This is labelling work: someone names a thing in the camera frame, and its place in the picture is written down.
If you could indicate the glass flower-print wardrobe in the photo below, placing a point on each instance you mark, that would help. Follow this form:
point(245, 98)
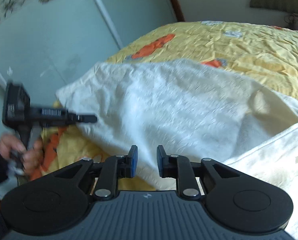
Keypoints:
point(51, 35)

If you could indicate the yellow printed blanket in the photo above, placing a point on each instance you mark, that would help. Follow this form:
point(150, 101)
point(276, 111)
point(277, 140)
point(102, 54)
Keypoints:
point(251, 55)

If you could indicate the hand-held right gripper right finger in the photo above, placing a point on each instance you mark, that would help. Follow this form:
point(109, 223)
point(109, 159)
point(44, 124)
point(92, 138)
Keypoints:
point(160, 161)

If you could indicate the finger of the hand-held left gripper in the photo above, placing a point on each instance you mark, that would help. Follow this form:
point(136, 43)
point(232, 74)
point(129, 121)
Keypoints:
point(86, 118)

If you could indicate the white towel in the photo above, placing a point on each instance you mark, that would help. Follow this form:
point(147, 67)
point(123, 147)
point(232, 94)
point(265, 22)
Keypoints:
point(179, 110)

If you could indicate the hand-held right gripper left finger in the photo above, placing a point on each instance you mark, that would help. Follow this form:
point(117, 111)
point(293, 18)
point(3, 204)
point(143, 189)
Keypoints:
point(133, 161)

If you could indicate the person's left hand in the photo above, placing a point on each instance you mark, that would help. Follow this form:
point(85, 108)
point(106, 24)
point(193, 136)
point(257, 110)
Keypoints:
point(32, 158)

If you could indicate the brown wooden frame strip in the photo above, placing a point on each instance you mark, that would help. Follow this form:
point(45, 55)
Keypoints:
point(173, 0)

